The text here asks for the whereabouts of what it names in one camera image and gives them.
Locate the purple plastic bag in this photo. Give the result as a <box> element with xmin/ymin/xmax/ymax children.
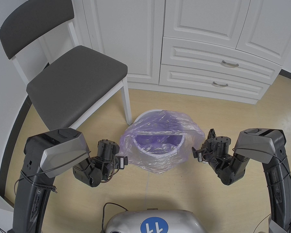
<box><xmin>120</xmin><ymin>109</ymin><xmax>206</xmax><ymax>175</ymax></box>

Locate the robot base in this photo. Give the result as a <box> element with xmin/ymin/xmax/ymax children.
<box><xmin>104</xmin><ymin>209</ymin><xmax>206</xmax><ymax>233</ymax></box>

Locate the white chair with grey cushions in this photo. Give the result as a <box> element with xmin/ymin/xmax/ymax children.
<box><xmin>0</xmin><ymin>0</ymin><xmax>132</xmax><ymax>130</ymax></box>

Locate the white wardrobe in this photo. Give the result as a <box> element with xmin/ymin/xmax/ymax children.
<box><xmin>24</xmin><ymin>0</ymin><xmax>291</xmax><ymax>105</ymax></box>

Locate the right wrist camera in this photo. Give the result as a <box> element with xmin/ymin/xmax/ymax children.
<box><xmin>202</xmin><ymin>140</ymin><xmax>215</xmax><ymax>153</ymax></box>

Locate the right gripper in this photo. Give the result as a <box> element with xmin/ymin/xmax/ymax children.
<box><xmin>192</xmin><ymin>147</ymin><xmax>213</xmax><ymax>165</ymax></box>

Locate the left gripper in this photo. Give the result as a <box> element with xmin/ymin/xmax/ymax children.
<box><xmin>115</xmin><ymin>155</ymin><xmax>129</xmax><ymax>171</ymax></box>

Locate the white trash bin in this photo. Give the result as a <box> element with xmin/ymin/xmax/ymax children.
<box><xmin>132</xmin><ymin>109</ymin><xmax>185</xmax><ymax>166</ymax></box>

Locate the black cable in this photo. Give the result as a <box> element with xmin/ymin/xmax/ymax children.
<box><xmin>101</xmin><ymin>202</ymin><xmax>129</xmax><ymax>233</ymax></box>
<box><xmin>255</xmin><ymin>220</ymin><xmax>273</xmax><ymax>233</ymax></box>

